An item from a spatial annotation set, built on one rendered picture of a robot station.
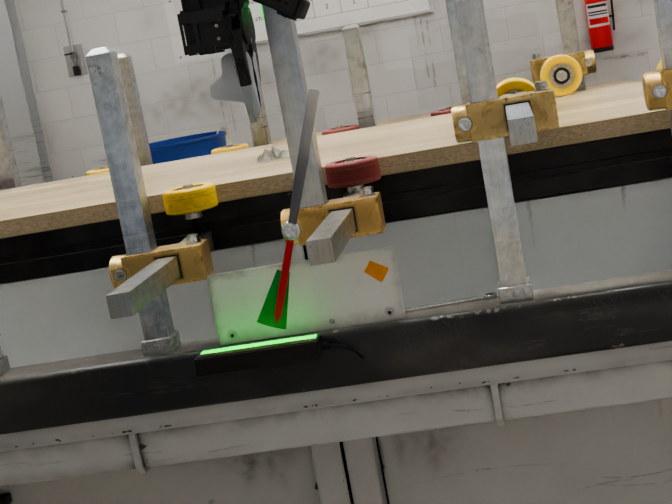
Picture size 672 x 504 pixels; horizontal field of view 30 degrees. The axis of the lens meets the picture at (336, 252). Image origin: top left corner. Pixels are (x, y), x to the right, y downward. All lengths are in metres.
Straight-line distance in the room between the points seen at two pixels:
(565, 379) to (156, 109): 7.52
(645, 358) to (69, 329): 0.90
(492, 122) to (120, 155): 0.50
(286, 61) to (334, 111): 7.19
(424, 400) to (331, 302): 0.19
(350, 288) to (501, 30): 7.14
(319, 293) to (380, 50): 7.15
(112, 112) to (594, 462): 0.92
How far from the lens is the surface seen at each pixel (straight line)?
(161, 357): 1.76
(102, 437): 1.86
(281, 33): 1.68
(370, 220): 1.68
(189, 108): 9.06
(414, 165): 1.89
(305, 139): 1.62
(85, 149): 9.30
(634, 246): 1.91
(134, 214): 1.74
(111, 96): 1.73
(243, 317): 1.73
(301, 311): 1.71
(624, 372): 1.76
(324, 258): 1.46
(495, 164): 1.66
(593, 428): 2.01
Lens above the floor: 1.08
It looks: 9 degrees down
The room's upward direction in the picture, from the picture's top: 10 degrees counter-clockwise
